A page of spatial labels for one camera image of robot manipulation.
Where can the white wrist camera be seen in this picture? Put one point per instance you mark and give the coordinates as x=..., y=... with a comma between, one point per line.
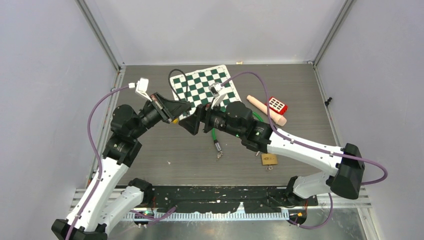
x=219, y=92
x=140, y=88

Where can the brass padlock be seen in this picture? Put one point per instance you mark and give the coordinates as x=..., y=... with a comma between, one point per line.
x=269, y=159

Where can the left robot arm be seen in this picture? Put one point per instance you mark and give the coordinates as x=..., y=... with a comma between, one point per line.
x=93, y=218

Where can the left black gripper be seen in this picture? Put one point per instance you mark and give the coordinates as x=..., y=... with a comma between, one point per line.
x=170, y=109

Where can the small keys on table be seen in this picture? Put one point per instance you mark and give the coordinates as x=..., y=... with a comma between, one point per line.
x=219, y=155

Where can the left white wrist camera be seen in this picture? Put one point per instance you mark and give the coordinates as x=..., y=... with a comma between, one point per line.
x=140, y=88

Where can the green cable lock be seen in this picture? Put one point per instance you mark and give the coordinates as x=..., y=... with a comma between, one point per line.
x=214, y=137

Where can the red white block toy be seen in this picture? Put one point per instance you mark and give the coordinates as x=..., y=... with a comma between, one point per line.
x=277, y=106

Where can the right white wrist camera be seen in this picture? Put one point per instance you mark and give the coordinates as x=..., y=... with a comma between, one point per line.
x=219, y=92

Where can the green white chessboard mat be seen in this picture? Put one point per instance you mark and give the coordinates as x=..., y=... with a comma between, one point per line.
x=193, y=87

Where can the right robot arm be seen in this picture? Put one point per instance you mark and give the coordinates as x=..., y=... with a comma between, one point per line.
x=340, y=173

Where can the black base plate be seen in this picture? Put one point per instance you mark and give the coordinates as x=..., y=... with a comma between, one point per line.
x=224, y=199

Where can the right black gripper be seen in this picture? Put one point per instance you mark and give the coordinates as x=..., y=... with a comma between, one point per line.
x=202, y=114

